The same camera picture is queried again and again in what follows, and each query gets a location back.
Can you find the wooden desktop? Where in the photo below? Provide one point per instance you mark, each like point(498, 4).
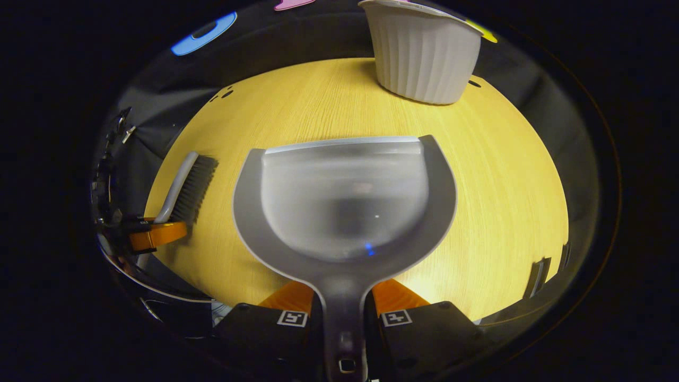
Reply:
point(504, 185)

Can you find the grey dustpan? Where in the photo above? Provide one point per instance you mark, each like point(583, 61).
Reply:
point(345, 201)

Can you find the white cloth clip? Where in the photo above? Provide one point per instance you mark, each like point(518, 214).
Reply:
point(128, 133)

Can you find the black table edge bracket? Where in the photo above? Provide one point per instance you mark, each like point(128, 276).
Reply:
point(538, 277)

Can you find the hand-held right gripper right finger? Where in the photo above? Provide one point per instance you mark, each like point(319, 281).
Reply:
point(429, 339)

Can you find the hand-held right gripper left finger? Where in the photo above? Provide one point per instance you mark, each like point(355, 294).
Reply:
point(260, 339)

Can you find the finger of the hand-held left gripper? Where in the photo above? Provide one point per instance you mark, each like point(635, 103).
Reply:
point(159, 236)

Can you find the small grey broom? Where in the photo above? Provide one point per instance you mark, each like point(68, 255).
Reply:
point(193, 188)

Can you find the grey ribbed garbage bin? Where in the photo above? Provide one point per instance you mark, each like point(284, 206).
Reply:
point(424, 58)

